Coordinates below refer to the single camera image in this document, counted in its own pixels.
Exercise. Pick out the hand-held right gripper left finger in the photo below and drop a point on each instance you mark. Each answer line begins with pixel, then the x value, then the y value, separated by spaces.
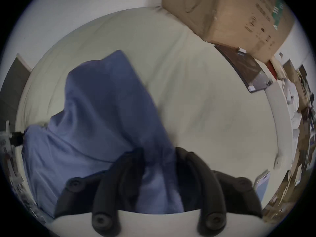
pixel 116 181

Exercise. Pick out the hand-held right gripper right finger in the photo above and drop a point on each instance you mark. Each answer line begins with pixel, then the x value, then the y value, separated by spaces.
pixel 207 181

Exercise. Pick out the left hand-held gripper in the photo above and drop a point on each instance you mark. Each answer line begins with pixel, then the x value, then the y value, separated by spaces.
pixel 5 142

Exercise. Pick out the blue shirt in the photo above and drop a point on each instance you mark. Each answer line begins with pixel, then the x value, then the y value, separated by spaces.
pixel 103 122

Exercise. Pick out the smartphone with pale case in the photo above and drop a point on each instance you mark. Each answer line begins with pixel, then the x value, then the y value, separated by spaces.
pixel 262 185

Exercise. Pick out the bed with pale sheet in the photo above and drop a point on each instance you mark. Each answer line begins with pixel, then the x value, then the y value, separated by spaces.
pixel 197 102

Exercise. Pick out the flat dark box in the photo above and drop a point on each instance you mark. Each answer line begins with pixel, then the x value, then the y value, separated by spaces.
pixel 243 67

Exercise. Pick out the large cardboard carton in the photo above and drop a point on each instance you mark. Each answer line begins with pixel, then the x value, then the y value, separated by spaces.
pixel 229 18

